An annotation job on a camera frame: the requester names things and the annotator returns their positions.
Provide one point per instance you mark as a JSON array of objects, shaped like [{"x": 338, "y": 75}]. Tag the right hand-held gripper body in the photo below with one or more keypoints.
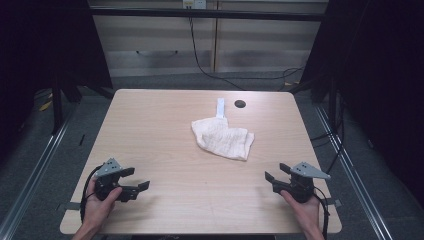
[{"x": 305, "y": 173}]

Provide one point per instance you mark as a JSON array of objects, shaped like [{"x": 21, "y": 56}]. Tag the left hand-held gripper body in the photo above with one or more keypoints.
[{"x": 106, "y": 169}]

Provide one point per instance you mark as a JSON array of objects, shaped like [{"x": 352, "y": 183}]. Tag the white cloth with label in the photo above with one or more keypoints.
[{"x": 223, "y": 138}]

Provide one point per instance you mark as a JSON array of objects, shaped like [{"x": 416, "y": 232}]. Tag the person's right hand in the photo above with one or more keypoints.
[{"x": 306, "y": 213}]

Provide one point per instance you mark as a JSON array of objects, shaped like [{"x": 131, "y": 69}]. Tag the person's left hand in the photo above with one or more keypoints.
[{"x": 98, "y": 211}]

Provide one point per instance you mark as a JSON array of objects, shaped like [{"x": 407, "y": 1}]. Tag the small black floor strip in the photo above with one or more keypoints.
[{"x": 81, "y": 140}]

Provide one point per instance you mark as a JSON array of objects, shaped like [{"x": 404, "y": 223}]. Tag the grey tape strip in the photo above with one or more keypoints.
[
  {"x": 334, "y": 202},
  {"x": 70, "y": 206}
]

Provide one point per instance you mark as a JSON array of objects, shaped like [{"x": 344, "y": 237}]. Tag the black metal stand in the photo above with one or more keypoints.
[
  {"x": 57, "y": 106},
  {"x": 332, "y": 103}
]

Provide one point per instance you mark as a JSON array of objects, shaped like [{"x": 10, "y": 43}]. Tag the round black table grommet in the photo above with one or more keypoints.
[{"x": 240, "y": 103}]

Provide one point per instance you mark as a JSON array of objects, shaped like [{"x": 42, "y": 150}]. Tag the yellow floor marker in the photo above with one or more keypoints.
[{"x": 45, "y": 106}]

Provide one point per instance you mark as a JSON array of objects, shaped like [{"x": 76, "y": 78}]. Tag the dark curtain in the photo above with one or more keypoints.
[
  {"x": 43, "y": 50},
  {"x": 383, "y": 83}
]

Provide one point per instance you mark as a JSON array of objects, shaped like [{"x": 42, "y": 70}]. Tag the metal floor rail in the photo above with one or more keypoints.
[
  {"x": 353, "y": 173},
  {"x": 36, "y": 170}
]

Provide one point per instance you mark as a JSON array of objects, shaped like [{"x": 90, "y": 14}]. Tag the black horizontal frame bar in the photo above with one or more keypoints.
[{"x": 206, "y": 14}]

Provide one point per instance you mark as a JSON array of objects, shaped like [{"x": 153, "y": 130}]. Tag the white wall outlet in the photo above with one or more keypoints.
[{"x": 195, "y": 4}]

